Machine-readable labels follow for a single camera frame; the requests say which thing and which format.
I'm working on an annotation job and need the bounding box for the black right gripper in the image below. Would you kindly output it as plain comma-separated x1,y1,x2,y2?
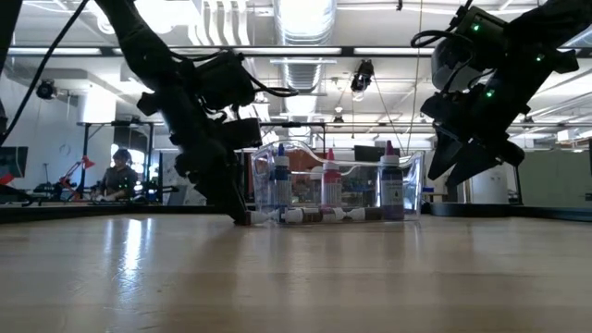
420,82,531,187

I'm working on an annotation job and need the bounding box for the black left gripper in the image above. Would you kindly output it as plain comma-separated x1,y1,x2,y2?
168,108,253,227

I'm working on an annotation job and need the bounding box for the large blue food colouring bottle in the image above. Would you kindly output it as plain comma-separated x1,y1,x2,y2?
273,142,292,212

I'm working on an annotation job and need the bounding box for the large purple food colouring bottle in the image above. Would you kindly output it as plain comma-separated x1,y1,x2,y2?
378,140,406,222

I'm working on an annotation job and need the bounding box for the large red food colouring bottle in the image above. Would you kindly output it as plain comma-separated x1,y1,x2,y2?
321,147,343,209

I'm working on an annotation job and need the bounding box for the white pillar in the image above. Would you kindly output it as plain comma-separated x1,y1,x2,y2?
469,164,510,204

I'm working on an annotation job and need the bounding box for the black background monitor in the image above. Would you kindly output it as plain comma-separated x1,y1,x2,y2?
353,145,385,162

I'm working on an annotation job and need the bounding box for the clear plastic bin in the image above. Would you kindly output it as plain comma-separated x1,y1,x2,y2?
251,138,425,227

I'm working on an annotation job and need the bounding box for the person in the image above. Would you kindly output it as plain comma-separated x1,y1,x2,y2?
94,147,140,203

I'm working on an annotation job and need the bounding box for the black ceiling spotlight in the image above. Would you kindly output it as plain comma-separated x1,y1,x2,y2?
35,79,59,101
350,58,376,102

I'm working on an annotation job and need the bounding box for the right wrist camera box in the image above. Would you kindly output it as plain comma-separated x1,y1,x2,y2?
500,140,526,167

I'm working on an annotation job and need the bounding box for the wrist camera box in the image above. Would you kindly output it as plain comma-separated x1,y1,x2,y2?
220,117,264,151
500,140,526,167

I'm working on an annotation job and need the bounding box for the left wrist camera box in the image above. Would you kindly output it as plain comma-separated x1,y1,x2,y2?
220,117,264,151

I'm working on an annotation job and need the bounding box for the green partition wall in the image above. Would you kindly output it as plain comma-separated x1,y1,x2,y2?
512,148,592,209

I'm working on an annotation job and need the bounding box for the black background workstation frame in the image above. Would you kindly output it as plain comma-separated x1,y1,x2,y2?
76,118,161,204

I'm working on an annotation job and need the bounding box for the silver ceiling air duct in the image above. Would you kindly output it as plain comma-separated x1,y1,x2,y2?
272,0,338,93

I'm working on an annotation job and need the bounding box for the dark wall screen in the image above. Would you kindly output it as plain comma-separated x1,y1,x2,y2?
0,146,29,179

